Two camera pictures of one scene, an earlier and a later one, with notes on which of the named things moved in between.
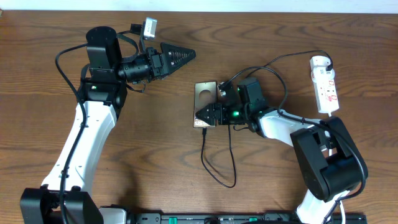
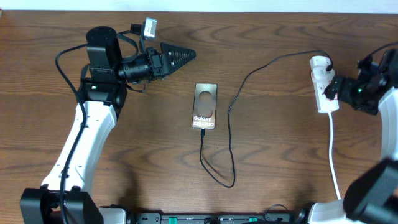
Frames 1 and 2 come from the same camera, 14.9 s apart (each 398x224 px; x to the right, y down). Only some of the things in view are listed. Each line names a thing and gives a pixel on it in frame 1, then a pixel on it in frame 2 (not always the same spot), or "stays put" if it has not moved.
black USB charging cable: [229, 134] stays put
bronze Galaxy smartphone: [205, 96] stays put
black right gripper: [213, 107] -> [348, 84]
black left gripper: [158, 66] stays put
